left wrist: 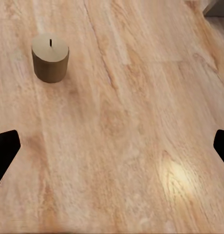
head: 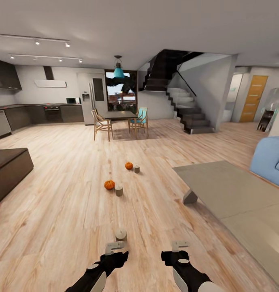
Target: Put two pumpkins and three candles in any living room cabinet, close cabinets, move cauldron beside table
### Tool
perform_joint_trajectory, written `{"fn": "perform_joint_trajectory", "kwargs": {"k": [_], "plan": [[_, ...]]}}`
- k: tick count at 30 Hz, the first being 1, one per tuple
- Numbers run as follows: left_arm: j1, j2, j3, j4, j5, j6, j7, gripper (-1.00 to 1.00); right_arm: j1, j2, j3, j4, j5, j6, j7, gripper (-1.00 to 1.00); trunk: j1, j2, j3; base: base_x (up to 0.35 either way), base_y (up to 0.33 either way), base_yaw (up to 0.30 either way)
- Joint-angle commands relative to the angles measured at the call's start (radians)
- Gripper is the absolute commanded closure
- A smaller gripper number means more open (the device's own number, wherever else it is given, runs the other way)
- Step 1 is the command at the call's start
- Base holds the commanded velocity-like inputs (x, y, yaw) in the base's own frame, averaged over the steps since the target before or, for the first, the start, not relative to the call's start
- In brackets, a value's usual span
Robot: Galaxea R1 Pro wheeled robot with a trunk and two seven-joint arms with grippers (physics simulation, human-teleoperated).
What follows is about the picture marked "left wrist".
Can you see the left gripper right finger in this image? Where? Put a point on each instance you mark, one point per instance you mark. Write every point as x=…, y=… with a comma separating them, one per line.
x=219, y=143

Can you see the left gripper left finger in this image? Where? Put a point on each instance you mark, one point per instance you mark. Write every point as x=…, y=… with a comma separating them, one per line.
x=9, y=146

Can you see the pillar candle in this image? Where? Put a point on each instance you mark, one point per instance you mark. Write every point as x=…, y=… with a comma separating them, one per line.
x=50, y=57

